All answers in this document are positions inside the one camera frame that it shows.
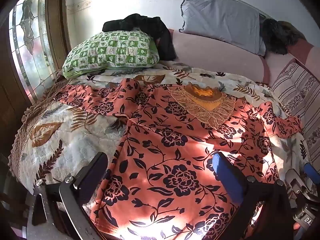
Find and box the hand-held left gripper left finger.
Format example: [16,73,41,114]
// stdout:
[32,152,108,240]

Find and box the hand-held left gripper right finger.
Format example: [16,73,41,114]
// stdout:
[212,152,296,240]

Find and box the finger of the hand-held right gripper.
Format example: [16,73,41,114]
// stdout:
[285,162,320,203]

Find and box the orange floral shirt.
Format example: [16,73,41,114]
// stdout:
[56,78,303,240]

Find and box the leaf print blanket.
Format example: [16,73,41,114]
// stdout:
[9,62,313,230]

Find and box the striped floral cushion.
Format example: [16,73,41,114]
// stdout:
[271,58,320,165]

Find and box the pink padded armrest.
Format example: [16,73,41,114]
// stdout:
[265,39,320,87]

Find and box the pink bolster cushion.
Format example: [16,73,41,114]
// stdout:
[167,29,270,85]

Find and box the green checked pillow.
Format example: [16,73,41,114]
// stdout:
[62,27,160,79]

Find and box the dark fur cushion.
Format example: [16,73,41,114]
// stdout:
[261,18,307,55]

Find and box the stained glass window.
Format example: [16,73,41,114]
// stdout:
[9,0,59,103]

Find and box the grey pillow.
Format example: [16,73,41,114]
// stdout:
[179,0,266,56]

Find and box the black garment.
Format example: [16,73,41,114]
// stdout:
[102,13,177,61]

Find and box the wooden window frame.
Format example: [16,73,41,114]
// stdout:
[45,0,72,65]

